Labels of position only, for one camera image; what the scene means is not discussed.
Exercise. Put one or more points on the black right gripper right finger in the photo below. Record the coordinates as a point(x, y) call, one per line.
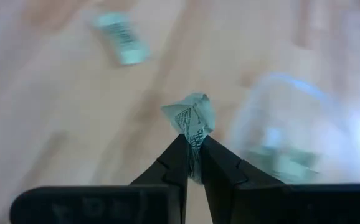
point(223, 168)

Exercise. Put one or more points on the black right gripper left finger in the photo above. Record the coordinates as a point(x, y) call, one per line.
point(175, 161)

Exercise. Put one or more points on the pale green Stevia sweetener packet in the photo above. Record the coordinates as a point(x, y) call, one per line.
point(124, 37)
point(192, 115)
point(292, 163)

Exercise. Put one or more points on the clear plastic bin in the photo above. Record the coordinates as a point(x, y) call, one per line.
point(292, 105)

